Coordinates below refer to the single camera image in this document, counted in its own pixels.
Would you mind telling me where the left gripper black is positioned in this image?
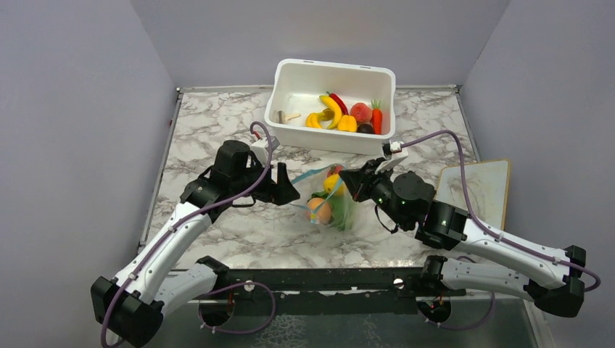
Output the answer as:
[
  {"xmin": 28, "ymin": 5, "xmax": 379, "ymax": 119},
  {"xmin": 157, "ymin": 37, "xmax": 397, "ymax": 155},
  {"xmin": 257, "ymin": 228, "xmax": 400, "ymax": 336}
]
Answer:
[{"xmin": 231, "ymin": 157, "xmax": 300, "ymax": 205}]

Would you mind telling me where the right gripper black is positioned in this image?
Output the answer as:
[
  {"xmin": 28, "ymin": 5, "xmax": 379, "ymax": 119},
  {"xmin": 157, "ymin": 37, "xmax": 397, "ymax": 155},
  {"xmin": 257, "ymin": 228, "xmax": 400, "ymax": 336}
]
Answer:
[{"xmin": 339, "ymin": 157, "xmax": 410, "ymax": 230}]

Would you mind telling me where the yellow squash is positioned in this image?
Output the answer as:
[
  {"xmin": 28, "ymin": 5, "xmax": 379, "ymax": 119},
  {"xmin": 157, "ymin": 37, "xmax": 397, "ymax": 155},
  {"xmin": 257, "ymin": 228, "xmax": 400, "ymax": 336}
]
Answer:
[{"xmin": 323, "ymin": 174, "xmax": 347, "ymax": 196}]

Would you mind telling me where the clear zip top bag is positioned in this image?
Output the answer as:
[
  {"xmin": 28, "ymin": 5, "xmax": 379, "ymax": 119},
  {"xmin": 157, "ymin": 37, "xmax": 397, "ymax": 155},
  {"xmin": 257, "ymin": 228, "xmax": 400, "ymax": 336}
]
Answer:
[{"xmin": 291, "ymin": 163, "xmax": 358, "ymax": 231}]

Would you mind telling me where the peach orange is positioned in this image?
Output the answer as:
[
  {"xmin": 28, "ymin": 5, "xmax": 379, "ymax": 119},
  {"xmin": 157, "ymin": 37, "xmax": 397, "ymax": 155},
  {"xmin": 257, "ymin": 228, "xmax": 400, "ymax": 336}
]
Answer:
[{"xmin": 306, "ymin": 197, "xmax": 332, "ymax": 225}]

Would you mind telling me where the green lettuce head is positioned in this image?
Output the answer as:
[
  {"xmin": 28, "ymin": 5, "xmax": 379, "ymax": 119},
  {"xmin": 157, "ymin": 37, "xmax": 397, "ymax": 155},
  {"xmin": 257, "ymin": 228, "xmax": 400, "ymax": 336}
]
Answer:
[{"xmin": 307, "ymin": 191, "xmax": 355, "ymax": 231}]

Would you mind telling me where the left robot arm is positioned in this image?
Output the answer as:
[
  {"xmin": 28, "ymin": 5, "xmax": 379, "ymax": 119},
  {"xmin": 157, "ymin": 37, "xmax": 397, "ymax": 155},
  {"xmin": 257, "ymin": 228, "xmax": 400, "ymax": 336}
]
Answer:
[{"xmin": 90, "ymin": 138, "xmax": 300, "ymax": 347}]

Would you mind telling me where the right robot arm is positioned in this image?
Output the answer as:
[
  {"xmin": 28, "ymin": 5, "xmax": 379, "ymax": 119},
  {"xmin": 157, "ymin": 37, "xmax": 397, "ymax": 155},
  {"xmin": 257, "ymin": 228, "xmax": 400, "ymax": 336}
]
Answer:
[{"xmin": 339, "ymin": 158, "xmax": 585, "ymax": 318}]

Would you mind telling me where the dark purple plum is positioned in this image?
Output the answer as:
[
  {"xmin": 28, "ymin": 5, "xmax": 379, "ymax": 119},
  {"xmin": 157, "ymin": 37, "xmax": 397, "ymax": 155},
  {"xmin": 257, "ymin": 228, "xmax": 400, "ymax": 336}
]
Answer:
[{"xmin": 357, "ymin": 123, "xmax": 375, "ymax": 134}]

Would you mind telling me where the yellow pepper front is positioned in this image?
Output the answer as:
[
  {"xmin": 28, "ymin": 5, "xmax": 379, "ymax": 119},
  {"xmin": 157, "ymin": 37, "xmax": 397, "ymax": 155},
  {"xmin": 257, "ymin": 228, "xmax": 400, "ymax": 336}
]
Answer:
[{"xmin": 337, "ymin": 115, "xmax": 358, "ymax": 133}]

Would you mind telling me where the yellow pepper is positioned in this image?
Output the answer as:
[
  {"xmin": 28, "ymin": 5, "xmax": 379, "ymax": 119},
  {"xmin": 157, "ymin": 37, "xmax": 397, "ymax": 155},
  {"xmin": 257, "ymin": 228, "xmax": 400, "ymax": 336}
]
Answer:
[
  {"xmin": 337, "ymin": 115, "xmax": 358, "ymax": 133},
  {"xmin": 305, "ymin": 109, "xmax": 334, "ymax": 128}
]

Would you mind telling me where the orange carrot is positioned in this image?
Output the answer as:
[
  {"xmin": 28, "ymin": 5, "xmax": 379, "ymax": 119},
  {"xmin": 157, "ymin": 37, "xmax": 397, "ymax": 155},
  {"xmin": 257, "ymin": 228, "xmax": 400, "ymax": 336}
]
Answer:
[{"xmin": 371, "ymin": 99, "xmax": 383, "ymax": 135}]

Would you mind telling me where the yellow banana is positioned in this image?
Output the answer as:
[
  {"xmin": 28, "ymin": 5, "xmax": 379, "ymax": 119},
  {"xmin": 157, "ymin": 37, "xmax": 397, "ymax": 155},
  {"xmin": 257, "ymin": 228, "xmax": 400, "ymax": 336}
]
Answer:
[{"xmin": 318, "ymin": 95, "xmax": 342, "ymax": 130}]

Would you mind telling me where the beige mushroom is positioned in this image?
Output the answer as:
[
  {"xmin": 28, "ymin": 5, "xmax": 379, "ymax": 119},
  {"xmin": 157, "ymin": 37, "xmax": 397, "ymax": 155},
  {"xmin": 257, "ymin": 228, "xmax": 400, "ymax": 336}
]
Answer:
[{"xmin": 274, "ymin": 110, "xmax": 301, "ymax": 125}]

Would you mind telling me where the yellow pepper left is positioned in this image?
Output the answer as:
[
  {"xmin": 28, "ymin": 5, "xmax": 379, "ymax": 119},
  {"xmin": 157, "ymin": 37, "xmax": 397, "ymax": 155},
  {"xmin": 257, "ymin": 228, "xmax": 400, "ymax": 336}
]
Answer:
[{"xmin": 305, "ymin": 109, "xmax": 334, "ymax": 128}]

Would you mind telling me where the red chili pepper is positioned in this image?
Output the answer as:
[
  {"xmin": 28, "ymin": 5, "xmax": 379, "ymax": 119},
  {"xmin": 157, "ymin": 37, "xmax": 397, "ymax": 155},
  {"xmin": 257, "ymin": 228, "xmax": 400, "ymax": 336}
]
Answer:
[{"xmin": 327, "ymin": 91, "xmax": 348, "ymax": 115}]

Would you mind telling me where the white plastic bin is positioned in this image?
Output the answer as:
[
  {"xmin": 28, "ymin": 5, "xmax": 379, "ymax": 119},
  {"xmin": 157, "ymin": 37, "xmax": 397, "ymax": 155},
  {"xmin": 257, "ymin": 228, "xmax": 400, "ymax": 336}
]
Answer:
[{"xmin": 264, "ymin": 59, "xmax": 396, "ymax": 155}]

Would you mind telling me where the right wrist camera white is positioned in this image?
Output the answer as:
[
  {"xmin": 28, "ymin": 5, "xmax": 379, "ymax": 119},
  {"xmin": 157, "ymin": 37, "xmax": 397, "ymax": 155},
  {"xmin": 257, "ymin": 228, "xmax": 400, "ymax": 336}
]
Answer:
[{"xmin": 375, "ymin": 141, "xmax": 408, "ymax": 174}]

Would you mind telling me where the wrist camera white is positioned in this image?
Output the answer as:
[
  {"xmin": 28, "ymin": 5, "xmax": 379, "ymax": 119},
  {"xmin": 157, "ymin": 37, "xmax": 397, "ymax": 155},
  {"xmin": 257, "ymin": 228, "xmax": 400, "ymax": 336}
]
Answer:
[
  {"xmin": 375, "ymin": 141, "xmax": 408, "ymax": 174},
  {"xmin": 250, "ymin": 136, "xmax": 280, "ymax": 165}
]

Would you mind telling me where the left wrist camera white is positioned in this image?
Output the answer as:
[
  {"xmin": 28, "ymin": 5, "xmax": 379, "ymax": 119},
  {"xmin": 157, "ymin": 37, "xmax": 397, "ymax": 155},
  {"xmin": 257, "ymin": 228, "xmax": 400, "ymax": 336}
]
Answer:
[{"xmin": 250, "ymin": 136, "xmax": 280, "ymax": 165}]

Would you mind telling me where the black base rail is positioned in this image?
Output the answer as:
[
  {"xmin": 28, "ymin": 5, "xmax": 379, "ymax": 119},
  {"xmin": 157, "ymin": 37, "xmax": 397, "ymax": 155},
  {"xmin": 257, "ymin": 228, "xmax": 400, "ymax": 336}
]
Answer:
[{"xmin": 197, "ymin": 256, "xmax": 466, "ymax": 316}]

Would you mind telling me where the white board wooden frame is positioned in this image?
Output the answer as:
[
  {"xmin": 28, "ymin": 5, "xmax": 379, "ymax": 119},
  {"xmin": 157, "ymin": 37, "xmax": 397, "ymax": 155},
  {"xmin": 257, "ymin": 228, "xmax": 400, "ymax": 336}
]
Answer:
[{"xmin": 416, "ymin": 159, "xmax": 511, "ymax": 250}]

